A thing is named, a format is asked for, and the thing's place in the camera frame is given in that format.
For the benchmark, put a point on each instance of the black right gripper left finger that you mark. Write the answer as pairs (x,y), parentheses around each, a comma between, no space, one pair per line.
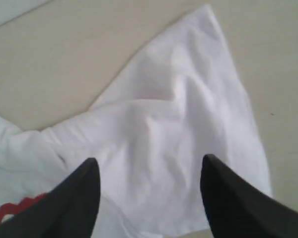
(68,211)

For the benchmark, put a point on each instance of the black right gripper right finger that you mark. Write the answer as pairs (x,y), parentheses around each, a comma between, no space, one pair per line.
(236,209)

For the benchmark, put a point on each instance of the white t-shirt red logo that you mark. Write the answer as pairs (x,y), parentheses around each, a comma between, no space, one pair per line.
(178,99)

